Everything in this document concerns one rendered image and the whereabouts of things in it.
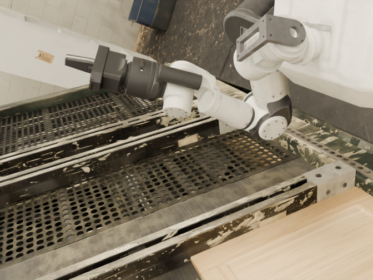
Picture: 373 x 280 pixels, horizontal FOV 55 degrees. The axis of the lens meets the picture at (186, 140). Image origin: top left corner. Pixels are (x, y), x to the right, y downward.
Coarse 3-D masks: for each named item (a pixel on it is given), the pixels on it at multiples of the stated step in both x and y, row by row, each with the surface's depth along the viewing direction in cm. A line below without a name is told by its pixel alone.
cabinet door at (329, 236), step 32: (352, 192) 94; (288, 224) 86; (320, 224) 85; (352, 224) 84; (192, 256) 82; (224, 256) 80; (256, 256) 79; (288, 256) 78; (320, 256) 77; (352, 256) 76
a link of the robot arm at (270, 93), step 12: (276, 72) 83; (252, 84) 89; (264, 84) 85; (276, 84) 85; (288, 84) 89; (264, 96) 88; (276, 96) 87; (288, 96) 89; (264, 108) 91; (276, 108) 88; (288, 108) 89; (264, 120) 90; (276, 120) 90; (288, 120) 91; (264, 132) 91; (276, 132) 92
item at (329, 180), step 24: (336, 168) 95; (264, 192) 90; (288, 192) 89; (312, 192) 90; (336, 192) 94; (216, 216) 85; (240, 216) 83; (264, 216) 86; (144, 240) 81; (168, 240) 80; (192, 240) 80; (216, 240) 83; (96, 264) 77; (120, 264) 75; (144, 264) 77; (168, 264) 80
